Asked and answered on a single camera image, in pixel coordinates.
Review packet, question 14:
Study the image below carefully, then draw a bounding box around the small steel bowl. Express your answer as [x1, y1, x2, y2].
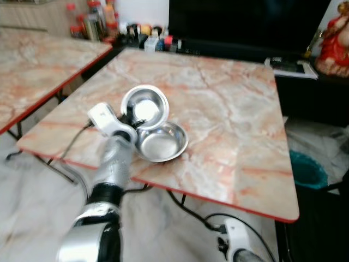
[120, 85, 170, 130]

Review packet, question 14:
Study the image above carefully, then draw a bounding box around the large steel bowl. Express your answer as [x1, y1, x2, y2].
[134, 121, 189, 163]

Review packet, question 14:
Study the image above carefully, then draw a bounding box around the marble top folding table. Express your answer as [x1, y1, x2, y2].
[5, 46, 300, 230]
[0, 27, 113, 137]

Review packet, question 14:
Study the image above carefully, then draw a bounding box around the black chair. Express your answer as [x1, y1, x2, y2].
[275, 180, 349, 262]

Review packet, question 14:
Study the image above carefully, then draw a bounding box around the steel thermos flask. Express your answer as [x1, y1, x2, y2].
[86, 14, 101, 41]

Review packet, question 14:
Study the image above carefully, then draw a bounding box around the green waste bin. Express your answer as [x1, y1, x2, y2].
[289, 150, 329, 190]

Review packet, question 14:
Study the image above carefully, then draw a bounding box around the red seated deity statue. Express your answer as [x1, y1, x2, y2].
[315, 0, 349, 77]

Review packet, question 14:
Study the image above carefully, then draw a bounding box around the black television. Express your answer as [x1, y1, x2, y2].
[168, 0, 333, 47]

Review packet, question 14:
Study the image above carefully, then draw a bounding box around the flat white device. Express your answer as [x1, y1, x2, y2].
[266, 56, 318, 80]

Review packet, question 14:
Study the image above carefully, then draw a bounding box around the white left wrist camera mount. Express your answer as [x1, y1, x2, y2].
[87, 103, 138, 144]

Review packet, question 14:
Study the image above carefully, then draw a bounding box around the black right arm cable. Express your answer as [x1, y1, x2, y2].
[204, 213, 279, 262]

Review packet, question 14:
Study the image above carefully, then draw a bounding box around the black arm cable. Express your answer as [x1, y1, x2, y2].
[59, 123, 93, 164]
[204, 213, 279, 262]

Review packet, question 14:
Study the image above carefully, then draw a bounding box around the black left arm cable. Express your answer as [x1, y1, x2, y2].
[59, 123, 93, 164]

